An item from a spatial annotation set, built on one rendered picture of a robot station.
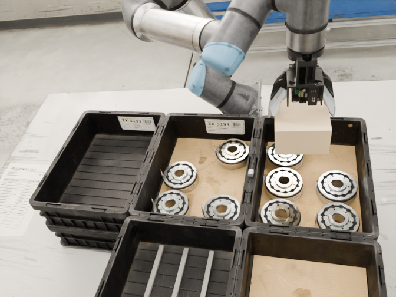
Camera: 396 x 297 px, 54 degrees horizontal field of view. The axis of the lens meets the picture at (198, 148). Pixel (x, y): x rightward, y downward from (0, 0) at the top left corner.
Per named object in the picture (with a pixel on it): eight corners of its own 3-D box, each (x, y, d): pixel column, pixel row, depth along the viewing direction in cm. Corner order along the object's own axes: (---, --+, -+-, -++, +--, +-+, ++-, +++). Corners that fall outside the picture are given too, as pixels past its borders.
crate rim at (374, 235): (260, 120, 120) (260, 114, 118) (363, 123, 112) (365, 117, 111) (244, 231, 93) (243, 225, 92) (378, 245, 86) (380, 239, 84)
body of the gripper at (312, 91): (285, 109, 81) (286, 60, 73) (284, 84, 87) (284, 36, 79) (323, 108, 80) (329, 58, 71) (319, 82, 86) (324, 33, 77)
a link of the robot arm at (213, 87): (210, 106, 147) (180, 88, 143) (228, 75, 146) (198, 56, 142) (219, 108, 135) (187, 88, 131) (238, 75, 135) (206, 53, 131)
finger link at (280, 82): (265, 96, 87) (288, 68, 81) (265, 92, 88) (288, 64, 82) (282, 105, 88) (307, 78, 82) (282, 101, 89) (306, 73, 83)
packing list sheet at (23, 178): (6, 163, 154) (6, 162, 154) (59, 162, 150) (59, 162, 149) (-39, 235, 132) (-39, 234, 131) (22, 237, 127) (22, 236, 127)
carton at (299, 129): (274, 109, 101) (274, 86, 96) (322, 108, 99) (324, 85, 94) (274, 154, 90) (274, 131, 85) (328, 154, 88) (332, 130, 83)
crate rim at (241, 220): (168, 117, 127) (167, 112, 125) (260, 120, 120) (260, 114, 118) (129, 219, 101) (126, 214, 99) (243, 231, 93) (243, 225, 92)
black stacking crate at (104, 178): (95, 135, 141) (85, 111, 133) (172, 138, 134) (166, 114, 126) (45, 227, 115) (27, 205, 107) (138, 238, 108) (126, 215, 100)
